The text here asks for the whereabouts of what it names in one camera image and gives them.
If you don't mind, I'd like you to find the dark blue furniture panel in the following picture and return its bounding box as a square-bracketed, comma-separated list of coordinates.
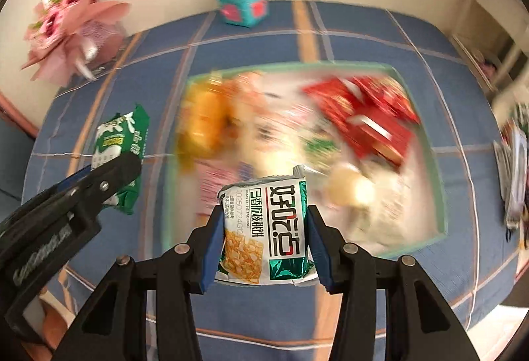
[0, 97, 40, 217]

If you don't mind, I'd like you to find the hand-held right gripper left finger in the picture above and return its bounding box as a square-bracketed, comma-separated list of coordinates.
[52, 204, 226, 361]

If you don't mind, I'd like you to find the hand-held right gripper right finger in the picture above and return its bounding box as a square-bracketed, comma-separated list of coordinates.
[306, 204, 476, 361]

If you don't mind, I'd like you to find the red patterned snack packet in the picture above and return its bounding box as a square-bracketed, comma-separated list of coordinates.
[302, 78, 373, 139]

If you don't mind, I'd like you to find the red floral snack packet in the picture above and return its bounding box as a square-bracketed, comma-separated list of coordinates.
[355, 76, 420, 126]

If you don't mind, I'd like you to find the pink flower bouquet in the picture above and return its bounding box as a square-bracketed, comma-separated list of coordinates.
[20, 0, 132, 88]

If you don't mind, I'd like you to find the teal rimmed white tray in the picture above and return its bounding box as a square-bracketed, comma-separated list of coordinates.
[161, 61, 449, 260]

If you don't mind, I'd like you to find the pink snack packet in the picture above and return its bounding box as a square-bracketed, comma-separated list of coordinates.
[196, 163, 249, 217]

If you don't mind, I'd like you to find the yellow cake packet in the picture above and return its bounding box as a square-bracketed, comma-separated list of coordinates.
[176, 76, 232, 172]

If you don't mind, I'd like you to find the clear packet with red band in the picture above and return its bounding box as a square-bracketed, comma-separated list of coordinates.
[339, 109, 416, 167]

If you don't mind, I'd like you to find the small green snack packet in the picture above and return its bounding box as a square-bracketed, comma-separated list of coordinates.
[92, 102, 150, 216]

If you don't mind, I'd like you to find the teal toy box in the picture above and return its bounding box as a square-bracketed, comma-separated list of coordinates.
[214, 0, 268, 29]

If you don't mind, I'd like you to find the orange cream snack packet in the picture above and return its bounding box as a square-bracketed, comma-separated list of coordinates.
[225, 72, 269, 130]

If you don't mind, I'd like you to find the clear vase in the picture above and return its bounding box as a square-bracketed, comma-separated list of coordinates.
[76, 20, 127, 74]

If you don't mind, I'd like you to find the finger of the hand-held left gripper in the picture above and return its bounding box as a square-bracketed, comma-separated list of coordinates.
[17, 167, 97, 217]
[66, 154, 142, 221]

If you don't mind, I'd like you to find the green white cookie packet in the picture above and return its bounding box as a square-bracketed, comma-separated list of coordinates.
[216, 165, 321, 287]

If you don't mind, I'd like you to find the white shelf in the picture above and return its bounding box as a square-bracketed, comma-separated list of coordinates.
[450, 0, 529, 97]

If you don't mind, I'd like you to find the clear plastic pouch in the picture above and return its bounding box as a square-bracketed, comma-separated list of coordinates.
[493, 109, 529, 229]

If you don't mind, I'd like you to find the cream white snack packet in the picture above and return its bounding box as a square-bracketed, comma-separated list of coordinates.
[364, 167, 430, 250]

